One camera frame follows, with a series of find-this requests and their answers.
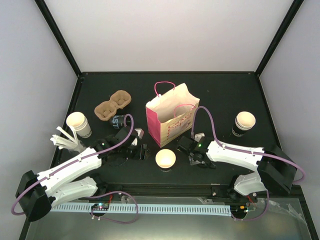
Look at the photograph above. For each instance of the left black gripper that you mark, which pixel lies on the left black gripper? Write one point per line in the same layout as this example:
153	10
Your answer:
144	147

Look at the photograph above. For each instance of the black paper coffee cup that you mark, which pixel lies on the black paper coffee cup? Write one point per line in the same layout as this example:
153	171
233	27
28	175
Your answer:
165	159

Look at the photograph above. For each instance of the cake print paper bag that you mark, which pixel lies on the cake print paper bag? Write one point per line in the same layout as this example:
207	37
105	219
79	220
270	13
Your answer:
170	114

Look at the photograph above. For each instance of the brown cardboard cup carrier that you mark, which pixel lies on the brown cardboard cup carrier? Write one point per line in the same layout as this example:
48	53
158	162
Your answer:
107	109

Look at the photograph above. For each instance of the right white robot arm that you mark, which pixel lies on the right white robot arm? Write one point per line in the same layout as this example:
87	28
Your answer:
236	172

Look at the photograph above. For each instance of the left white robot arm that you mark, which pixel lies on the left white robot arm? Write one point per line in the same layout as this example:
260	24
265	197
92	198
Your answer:
38	193

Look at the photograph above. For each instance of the black cup lying sideways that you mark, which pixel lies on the black cup lying sideways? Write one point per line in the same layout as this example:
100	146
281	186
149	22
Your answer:
119	121

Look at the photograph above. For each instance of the right black paper cup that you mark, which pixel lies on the right black paper cup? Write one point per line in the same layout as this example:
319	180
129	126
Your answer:
244	121

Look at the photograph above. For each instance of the small circuit board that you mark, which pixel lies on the small circuit board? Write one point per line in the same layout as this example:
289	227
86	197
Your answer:
100	207

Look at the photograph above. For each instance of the white stacked paper cups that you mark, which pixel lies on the white stacked paper cups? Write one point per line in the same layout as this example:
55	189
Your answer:
79	122

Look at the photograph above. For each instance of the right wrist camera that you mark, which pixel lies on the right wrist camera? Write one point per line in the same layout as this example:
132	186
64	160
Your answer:
198	136

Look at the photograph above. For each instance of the light blue cable duct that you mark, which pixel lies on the light blue cable duct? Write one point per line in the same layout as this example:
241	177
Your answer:
126	208

